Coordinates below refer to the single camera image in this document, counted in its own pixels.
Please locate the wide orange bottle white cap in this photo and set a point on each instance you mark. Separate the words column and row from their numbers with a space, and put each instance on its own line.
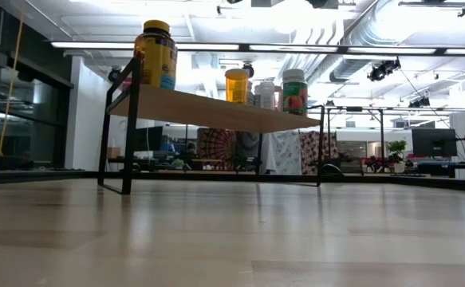
column 237, row 87

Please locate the white bottle blue label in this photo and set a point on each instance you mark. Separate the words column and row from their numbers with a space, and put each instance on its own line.
column 267, row 91

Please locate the gummy jar white lid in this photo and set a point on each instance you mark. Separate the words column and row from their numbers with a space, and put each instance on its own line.
column 294, row 93

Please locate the large amber bottle yellow cap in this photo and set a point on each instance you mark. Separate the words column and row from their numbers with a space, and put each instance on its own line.
column 156, row 56

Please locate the pink bottle white cap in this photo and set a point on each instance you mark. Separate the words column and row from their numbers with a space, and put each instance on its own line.
column 127, row 85

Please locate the mandala patterned cloth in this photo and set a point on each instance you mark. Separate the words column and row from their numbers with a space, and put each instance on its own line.
column 216, row 147

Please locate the grey cloth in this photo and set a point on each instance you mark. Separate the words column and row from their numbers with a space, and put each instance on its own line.
column 250, row 145

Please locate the person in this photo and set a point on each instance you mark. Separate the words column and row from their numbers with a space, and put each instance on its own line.
column 191, row 153

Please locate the pale floral cloth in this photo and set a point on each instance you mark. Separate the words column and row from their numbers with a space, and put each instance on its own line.
column 286, row 153

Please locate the black round fixture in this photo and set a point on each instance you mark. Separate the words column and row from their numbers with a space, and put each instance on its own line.
column 114, row 74
column 248, row 68

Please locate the red floral cloth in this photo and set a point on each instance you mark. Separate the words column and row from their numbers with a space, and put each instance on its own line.
column 312, row 153

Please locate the black computer monitor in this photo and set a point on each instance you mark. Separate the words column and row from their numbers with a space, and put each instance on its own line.
column 148, row 139
column 434, row 142

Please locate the cardboard box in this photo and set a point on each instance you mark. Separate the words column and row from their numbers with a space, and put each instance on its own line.
column 113, row 152

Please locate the black metal rack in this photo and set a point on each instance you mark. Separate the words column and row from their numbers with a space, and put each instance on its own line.
column 353, row 108

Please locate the long linear ceiling light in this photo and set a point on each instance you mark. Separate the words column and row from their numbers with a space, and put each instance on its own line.
column 136, row 45

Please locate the potted green plant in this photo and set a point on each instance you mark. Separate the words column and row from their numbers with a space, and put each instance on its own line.
column 397, row 149

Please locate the black ceiling spotlights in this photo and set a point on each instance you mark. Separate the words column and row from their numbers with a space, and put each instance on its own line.
column 419, row 103
column 383, row 69

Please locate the black table frame rails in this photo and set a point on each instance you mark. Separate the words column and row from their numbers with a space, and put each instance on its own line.
column 216, row 176

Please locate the wooden shelf black metal frame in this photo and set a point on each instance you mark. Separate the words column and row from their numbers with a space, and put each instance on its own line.
column 200, row 109

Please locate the silver ventilation duct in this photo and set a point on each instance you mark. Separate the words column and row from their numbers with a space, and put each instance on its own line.
column 355, row 60

